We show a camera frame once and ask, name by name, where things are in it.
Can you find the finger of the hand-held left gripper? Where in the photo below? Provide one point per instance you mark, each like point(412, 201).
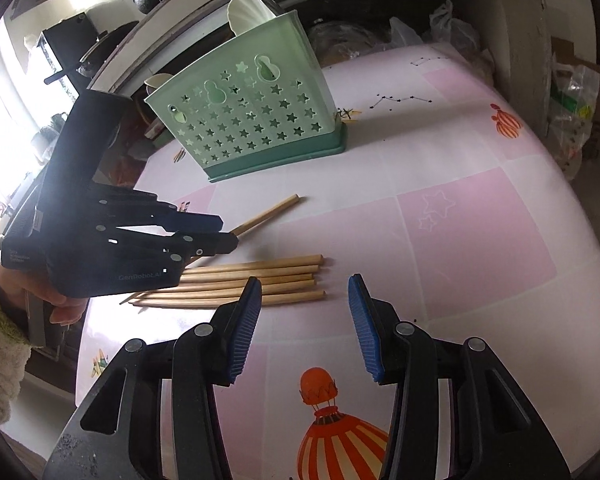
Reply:
point(210, 243)
point(200, 221)

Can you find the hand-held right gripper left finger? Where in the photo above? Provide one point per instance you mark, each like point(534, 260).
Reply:
point(242, 330)

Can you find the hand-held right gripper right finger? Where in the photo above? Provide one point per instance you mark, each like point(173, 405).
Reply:
point(365, 330)

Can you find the bundle of wooden chopsticks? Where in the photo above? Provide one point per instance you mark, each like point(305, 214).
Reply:
point(280, 280)

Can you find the wooden chopstick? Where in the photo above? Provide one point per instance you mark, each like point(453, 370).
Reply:
point(270, 212)

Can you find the green star-holed utensil holder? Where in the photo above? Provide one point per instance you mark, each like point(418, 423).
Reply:
point(260, 125)

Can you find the white soup spoon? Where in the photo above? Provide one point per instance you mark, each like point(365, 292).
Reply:
point(157, 82)

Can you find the round white rice spoon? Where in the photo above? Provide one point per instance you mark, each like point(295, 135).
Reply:
point(250, 12)

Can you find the person's left hand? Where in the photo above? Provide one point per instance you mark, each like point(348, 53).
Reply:
point(62, 310)

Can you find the window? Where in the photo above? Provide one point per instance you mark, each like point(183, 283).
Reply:
point(0, 125)

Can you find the pink printed tablecloth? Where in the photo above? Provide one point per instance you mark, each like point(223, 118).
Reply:
point(455, 240)

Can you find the black wok with lid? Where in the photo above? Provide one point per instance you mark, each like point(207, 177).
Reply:
point(95, 57)

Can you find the black countertop appliance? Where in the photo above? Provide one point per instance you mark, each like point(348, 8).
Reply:
point(65, 35)

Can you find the concrete kitchen counter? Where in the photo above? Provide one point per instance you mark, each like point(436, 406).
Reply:
point(190, 42)

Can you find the plastic bag of greens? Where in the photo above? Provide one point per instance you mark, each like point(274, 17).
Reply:
point(575, 110)

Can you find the white plastic bag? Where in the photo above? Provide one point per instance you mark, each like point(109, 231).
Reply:
point(450, 30)

